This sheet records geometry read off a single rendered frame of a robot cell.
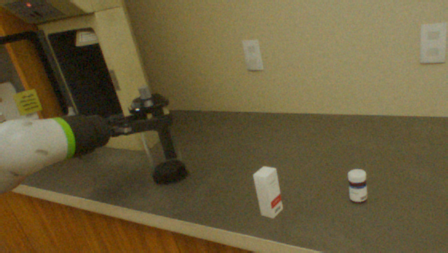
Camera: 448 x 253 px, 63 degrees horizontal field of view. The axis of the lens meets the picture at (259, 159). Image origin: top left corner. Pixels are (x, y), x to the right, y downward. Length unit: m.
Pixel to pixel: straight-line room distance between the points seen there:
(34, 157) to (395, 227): 0.71
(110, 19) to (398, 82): 0.94
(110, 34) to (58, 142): 0.56
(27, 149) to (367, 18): 0.99
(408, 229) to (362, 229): 0.09
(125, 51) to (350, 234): 0.94
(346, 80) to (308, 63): 0.15
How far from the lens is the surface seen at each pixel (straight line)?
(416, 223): 0.79
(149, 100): 1.01
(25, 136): 0.81
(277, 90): 1.46
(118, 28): 1.34
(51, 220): 1.53
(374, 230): 0.77
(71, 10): 1.30
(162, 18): 1.69
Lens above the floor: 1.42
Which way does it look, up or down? 26 degrees down
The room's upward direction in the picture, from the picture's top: 11 degrees counter-clockwise
